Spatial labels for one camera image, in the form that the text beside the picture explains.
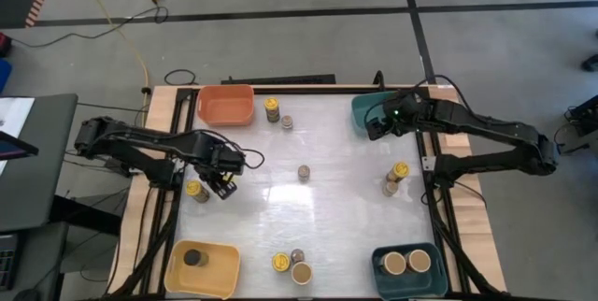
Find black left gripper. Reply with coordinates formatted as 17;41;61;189
193;143;248;201

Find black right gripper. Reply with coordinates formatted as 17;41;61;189
365;91;424;142

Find yellow-lid brown spice jar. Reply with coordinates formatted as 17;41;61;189
271;251;292;273
385;160;411;185
185;179;211;204
263;96;281;123

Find black-lid glass spice jar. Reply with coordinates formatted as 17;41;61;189
182;248;210;268

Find tan-lid large spice jar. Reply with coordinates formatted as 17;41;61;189
378;251;407;277
291;261;314;286
405;248;433;274

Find light teal plastic bin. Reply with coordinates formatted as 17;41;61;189
349;91;413;136

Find orange plastic bin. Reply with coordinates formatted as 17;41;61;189
195;84;256;128

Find yellow plastic bin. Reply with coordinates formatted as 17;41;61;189
163;238;242;300

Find black flat bar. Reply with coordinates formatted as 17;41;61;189
220;74;337;86

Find dark teal plastic bin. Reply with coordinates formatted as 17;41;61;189
372;243;449;301

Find gray side desk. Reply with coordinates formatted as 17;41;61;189
0;93;79;233

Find dark laptop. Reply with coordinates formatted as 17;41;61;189
0;130;40;162

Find white paper sheet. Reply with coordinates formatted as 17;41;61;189
0;97;36;176

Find blue object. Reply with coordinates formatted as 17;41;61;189
0;57;13;94

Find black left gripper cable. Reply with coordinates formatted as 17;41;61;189
195;127;266;171

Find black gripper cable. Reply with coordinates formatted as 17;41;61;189
195;127;266;171
373;75;477;120

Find black metal table frame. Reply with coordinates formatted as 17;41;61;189
105;83;508;301

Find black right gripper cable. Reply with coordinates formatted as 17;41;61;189
373;75;477;120

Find coiled black cable loop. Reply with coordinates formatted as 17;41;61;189
163;68;198;87

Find thin yellow cable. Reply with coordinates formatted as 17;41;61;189
69;0;150;93

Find black equipment with cables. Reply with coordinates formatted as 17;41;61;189
554;94;598;156

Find long black cable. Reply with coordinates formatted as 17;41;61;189
8;5;170;50

